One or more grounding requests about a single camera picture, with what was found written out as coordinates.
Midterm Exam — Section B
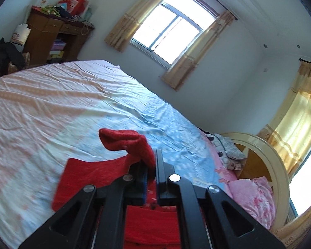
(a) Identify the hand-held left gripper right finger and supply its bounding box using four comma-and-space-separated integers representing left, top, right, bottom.
155, 149, 287, 249

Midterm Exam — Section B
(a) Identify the cream and wood headboard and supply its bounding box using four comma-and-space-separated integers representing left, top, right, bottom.
220, 132, 291, 233

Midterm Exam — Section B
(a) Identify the pink fluffy blanket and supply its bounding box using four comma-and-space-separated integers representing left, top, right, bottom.
228, 176, 277, 230

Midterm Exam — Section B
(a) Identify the yellow patterned curtain panel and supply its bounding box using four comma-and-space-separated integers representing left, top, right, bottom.
271, 201, 311, 242
256, 61, 311, 177

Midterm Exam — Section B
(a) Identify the sliding glass window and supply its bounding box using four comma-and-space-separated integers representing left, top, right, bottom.
130, 0, 219, 66

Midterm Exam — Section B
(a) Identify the red gift bag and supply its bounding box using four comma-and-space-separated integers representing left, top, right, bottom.
67, 0, 90, 16

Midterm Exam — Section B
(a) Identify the brown wooden desk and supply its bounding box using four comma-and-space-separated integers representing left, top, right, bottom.
23, 6, 95, 65

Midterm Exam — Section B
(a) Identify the black jacket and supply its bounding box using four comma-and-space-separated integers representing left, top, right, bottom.
0, 38, 26, 77

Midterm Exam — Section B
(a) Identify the green patterned cloth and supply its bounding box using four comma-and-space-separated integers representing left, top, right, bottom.
41, 5, 61, 16

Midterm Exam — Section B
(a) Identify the red knit sweater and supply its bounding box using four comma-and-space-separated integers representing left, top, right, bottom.
51, 128, 180, 249

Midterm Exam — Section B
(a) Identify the bed with polka-dot sheet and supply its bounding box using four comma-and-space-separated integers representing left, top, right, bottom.
0, 60, 239, 249

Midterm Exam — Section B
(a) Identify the grey patterned pillow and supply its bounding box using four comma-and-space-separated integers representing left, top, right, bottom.
210, 133, 247, 171

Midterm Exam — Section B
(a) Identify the large bright window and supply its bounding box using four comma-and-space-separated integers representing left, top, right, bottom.
288, 158, 311, 218

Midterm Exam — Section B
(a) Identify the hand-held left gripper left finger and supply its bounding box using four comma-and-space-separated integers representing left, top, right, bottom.
18, 161, 149, 249

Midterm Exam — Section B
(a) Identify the stack of colourful boxes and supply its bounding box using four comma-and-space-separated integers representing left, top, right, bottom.
48, 39, 67, 63

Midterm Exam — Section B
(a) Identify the beige window curtain panel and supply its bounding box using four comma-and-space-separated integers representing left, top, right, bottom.
104, 0, 186, 52
161, 10, 235, 92

